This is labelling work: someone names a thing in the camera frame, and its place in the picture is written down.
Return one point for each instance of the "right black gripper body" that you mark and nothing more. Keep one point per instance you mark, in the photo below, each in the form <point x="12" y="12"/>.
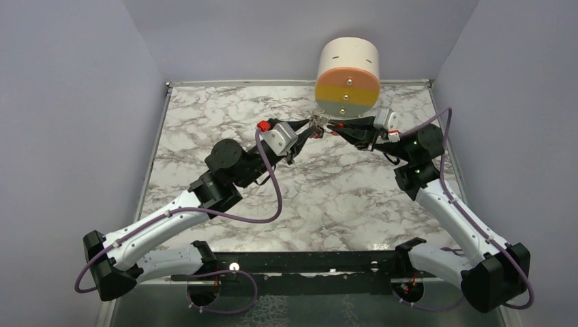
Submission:
<point x="376" y="134"/>

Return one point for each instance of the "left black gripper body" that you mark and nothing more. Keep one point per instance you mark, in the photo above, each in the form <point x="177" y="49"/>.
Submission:
<point x="268" y="164"/>

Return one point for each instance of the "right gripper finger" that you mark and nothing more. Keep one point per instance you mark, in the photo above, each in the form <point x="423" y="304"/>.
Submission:
<point x="356" y="137"/>
<point x="363" y="123"/>

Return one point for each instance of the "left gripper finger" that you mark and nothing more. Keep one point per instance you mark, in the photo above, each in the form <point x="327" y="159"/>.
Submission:
<point x="294" y="126"/>
<point x="310" y="132"/>

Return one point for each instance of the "silver spiral keyring holder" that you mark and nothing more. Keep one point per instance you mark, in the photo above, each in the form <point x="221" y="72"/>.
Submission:
<point x="319" y="121"/>

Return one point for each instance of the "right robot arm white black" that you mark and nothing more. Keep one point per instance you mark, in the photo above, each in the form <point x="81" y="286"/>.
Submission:
<point x="491" y="272"/>

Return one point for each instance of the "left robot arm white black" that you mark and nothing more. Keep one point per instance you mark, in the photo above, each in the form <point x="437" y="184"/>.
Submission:
<point x="118" y="261"/>

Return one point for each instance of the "round tricolour drawer box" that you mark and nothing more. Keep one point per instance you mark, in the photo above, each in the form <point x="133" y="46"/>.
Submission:
<point x="348" y="78"/>

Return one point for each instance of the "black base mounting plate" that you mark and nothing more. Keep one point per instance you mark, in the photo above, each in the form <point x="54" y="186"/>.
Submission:
<point x="301" y="273"/>

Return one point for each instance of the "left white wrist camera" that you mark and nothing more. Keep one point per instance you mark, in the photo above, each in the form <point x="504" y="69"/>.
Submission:
<point x="278" y="140"/>

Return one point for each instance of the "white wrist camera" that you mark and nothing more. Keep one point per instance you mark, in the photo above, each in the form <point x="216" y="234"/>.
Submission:
<point x="278" y="140"/>
<point x="386" y="123"/>

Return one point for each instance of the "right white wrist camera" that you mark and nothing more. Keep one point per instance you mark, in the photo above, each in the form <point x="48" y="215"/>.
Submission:
<point x="386" y="123"/>

